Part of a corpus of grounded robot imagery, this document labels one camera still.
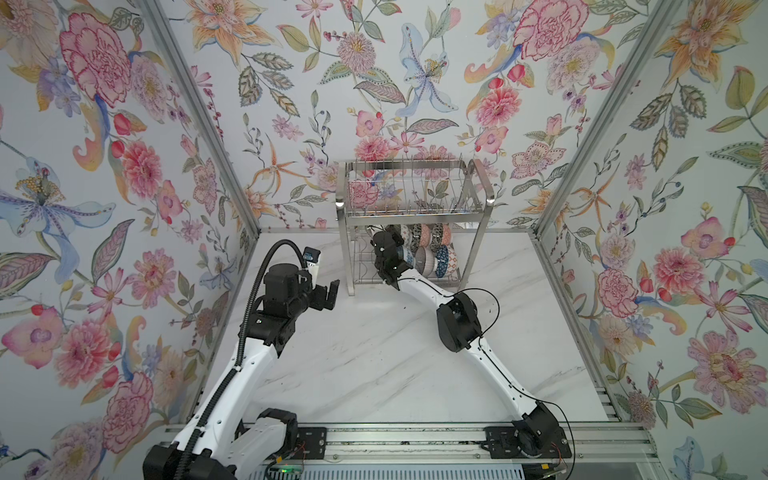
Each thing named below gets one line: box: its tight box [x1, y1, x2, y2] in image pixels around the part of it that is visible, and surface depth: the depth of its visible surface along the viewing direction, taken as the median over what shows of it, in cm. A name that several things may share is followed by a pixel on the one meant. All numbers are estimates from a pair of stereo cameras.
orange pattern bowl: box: [419, 223, 431, 248], surface depth 106 cm
